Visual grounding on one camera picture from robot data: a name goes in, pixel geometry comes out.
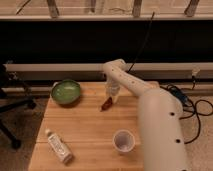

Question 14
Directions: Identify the black office chair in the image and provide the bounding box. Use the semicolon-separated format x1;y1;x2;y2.
0;64;36;150

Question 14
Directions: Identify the white paper cup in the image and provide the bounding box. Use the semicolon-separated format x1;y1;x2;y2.
112;129;135;154

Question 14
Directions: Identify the black floor cable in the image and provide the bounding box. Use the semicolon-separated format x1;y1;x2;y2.
160;75;213;145

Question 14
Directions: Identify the black hanging cable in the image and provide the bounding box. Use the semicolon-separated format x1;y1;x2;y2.
127;11;156;73

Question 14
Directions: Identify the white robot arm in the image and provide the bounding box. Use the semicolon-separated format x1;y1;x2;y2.
103;59;191;171

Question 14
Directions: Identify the green bowl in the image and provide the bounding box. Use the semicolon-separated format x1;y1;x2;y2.
50;79;81;105

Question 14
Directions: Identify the red chili pepper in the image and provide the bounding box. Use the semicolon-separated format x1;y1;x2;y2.
101;97;113;111

